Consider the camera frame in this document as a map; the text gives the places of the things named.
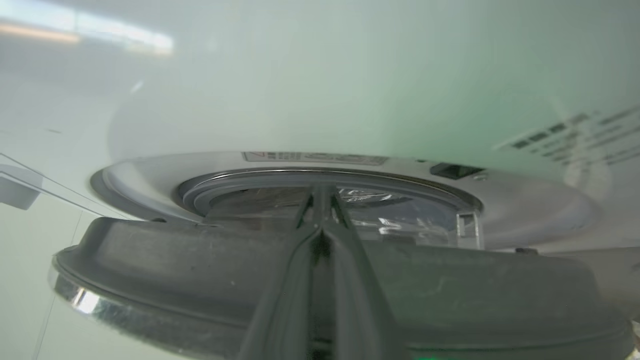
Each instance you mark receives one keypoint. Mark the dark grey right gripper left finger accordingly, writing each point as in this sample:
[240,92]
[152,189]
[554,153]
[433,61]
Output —
[292,300]

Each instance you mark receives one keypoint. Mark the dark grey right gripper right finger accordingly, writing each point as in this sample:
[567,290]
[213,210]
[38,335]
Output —
[355,300]

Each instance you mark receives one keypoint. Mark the grey washing machine door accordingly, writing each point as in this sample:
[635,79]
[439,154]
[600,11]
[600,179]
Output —
[175,280]

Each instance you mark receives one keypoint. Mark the grey rubber door gasket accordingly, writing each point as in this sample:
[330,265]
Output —
[200,190]

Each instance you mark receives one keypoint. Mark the white washing machine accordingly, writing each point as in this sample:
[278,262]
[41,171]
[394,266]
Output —
[350,75]

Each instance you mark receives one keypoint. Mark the white warning label strip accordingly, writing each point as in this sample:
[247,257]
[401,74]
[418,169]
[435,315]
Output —
[315,158]

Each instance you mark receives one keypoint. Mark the printed text label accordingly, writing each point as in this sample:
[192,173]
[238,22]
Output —
[580,137]

